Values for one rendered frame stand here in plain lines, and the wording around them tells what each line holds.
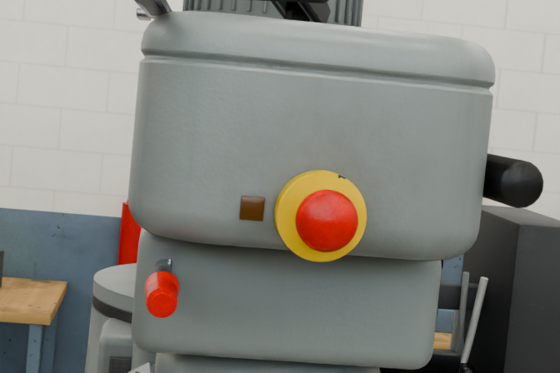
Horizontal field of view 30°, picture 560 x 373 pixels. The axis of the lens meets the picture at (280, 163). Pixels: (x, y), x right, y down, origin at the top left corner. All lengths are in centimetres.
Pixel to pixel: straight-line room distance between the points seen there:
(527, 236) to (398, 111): 51
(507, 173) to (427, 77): 10
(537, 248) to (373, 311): 41
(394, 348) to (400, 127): 20
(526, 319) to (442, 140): 52
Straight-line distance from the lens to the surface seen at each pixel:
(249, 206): 70
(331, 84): 71
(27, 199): 519
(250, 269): 81
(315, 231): 66
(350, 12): 112
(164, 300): 66
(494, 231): 127
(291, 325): 82
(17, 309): 448
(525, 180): 77
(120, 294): 141
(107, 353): 133
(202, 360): 87
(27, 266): 522
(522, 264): 120
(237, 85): 70
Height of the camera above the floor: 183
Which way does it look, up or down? 3 degrees down
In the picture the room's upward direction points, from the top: 5 degrees clockwise
